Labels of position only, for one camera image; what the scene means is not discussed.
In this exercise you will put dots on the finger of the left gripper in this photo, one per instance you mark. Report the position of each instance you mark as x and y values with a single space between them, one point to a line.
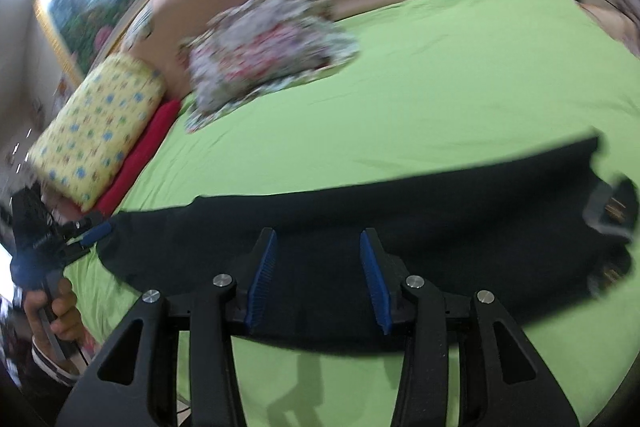
95 234
83 224

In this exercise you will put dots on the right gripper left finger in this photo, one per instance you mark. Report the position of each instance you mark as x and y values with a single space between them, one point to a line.
234 303

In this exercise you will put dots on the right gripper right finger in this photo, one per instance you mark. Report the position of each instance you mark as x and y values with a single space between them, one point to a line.
405 302

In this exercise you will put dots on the black pants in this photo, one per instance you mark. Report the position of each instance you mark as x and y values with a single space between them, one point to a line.
325 268

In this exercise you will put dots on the left forearm striped cuff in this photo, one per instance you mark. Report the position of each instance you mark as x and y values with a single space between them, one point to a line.
63 372

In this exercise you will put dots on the left hand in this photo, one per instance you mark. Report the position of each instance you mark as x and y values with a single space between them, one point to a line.
59 316

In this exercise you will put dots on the yellow patterned folded blanket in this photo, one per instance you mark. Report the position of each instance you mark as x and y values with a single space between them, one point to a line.
84 147

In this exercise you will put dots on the red folded blanket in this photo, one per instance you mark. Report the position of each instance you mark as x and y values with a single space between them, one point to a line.
139 156

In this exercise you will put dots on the green bed sheet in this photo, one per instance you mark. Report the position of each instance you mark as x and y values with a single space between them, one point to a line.
438 85

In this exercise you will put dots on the floral ruffled pillow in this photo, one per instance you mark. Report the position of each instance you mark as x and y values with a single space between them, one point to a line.
258 48

